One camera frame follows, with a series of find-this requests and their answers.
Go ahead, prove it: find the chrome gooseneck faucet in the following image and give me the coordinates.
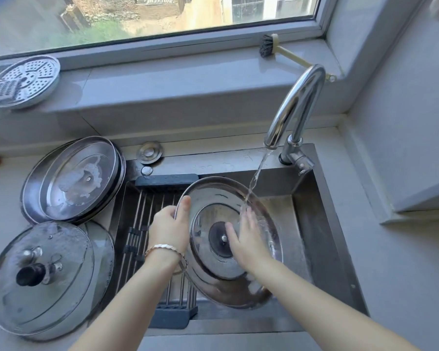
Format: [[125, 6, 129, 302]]
[[264, 64, 327, 176]]

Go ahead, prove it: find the stream of tap water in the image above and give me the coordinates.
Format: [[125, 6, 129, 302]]
[[241, 148, 275, 212]]

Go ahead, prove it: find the perforated steel steamer plate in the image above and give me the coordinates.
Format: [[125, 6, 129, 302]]
[[0, 55, 61, 109]]

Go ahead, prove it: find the steel rimmed glass pot lid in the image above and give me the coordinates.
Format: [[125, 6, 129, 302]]
[[174, 176, 284, 310]]

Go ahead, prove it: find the stainless steel sink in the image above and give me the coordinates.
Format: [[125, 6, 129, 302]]
[[108, 143, 369, 332]]

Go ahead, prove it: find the upturned stainless steel lid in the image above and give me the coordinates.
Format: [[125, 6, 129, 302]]
[[20, 136, 127, 225]]

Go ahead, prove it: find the gold and white bracelet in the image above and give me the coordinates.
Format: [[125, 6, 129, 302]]
[[144, 244, 189, 273]]

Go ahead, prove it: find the flat steel grater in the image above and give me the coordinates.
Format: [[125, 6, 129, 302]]
[[0, 77, 27, 107]]

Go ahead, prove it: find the cream handled dish brush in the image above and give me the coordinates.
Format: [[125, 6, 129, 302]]
[[259, 33, 337, 84]]

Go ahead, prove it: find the plain glass pot lid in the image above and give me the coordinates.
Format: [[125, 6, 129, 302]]
[[33, 221, 116, 342]]

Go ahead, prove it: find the roll-up sink drying rack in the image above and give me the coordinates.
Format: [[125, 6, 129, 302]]
[[114, 174, 200, 330]]

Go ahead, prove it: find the person's right hand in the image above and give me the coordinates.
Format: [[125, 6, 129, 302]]
[[225, 206, 276, 277]]

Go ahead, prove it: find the person's left hand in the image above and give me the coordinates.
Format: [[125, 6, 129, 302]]
[[148, 195, 192, 257]]

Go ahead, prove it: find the round steel sink hole cover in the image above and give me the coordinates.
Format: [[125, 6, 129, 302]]
[[136, 140, 164, 165]]

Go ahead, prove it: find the person's right forearm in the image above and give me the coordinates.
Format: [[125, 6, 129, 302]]
[[248, 257, 422, 351]]

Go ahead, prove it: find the person's left forearm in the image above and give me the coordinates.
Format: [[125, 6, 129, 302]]
[[69, 248, 186, 351]]

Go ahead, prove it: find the glass lid with black knob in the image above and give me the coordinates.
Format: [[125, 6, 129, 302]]
[[0, 221, 96, 337]]

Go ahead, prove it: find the grey window frame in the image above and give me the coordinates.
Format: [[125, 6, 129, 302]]
[[0, 0, 340, 71]]

